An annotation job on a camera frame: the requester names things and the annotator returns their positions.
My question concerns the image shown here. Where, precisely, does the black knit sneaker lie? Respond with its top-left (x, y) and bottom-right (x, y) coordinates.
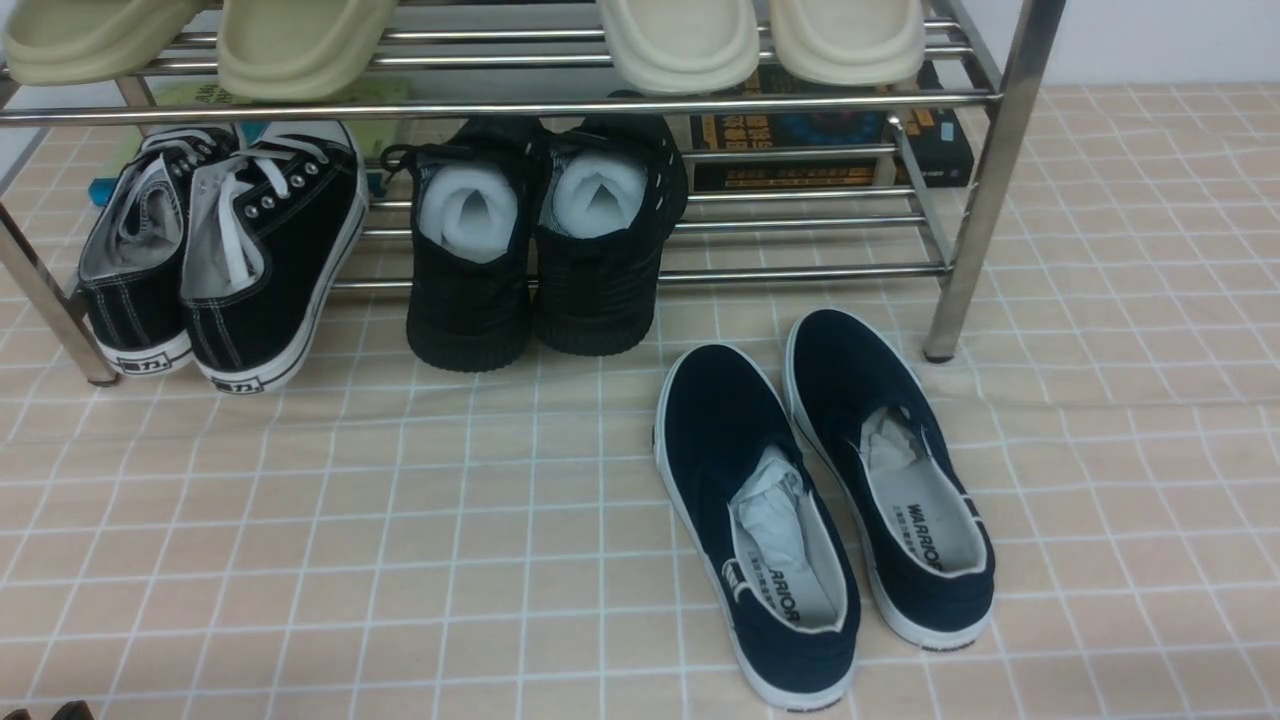
top-left (380, 117), bottom-right (549, 373)
top-left (532, 113), bottom-right (690, 357)

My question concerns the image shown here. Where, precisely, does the navy slip-on shoe left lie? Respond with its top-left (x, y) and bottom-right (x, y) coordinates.
top-left (653, 345), bottom-right (861, 712)

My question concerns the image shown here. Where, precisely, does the navy slip-on shoe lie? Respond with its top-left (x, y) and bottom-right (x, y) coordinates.
top-left (783, 309), bottom-right (996, 652)
top-left (653, 345), bottom-right (861, 712)

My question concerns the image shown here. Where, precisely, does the stainless steel shoe rack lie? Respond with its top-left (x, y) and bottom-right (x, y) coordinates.
top-left (1, 1), bottom-right (1068, 387)

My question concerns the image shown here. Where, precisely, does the navy slip-on shoe right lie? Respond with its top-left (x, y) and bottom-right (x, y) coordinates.
top-left (783, 309), bottom-right (996, 652)

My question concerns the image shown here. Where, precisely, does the blue object behind rack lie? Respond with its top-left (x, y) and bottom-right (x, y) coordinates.
top-left (87, 177), bottom-right (118, 208)

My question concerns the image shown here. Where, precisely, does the black book stack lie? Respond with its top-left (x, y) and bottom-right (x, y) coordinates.
top-left (690, 108), bottom-right (975, 193)

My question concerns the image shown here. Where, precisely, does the cream slipper inner right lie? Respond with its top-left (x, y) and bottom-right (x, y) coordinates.
top-left (595, 1), bottom-right (760, 95)

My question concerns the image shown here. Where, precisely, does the cream slipper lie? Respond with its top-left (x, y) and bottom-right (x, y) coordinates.
top-left (595, 1), bottom-right (760, 95)
top-left (769, 1), bottom-right (925, 86)

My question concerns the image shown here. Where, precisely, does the black canvas sneaker inner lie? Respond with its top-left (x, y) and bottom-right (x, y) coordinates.
top-left (179, 120), bottom-right (369, 396)

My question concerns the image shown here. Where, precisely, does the black canvas sneaker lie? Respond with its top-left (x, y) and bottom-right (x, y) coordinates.
top-left (76, 123), bottom-right (244, 377)
top-left (179, 120), bottom-right (369, 396)

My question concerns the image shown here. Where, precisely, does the cream slipper far right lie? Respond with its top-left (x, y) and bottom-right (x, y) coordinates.
top-left (769, 1), bottom-right (925, 86)

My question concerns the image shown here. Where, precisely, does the green slipper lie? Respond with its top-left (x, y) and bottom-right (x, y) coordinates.
top-left (216, 1), bottom-right (399, 102)
top-left (3, 1), bottom-right (210, 86)

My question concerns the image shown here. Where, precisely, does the black canvas sneaker outer left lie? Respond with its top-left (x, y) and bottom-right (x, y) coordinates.
top-left (76, 123), bottom-right (244, 377)

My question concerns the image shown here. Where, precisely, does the green slipper far left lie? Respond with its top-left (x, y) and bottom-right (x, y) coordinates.
top-left (3, 1), bottom-right (210, 86)

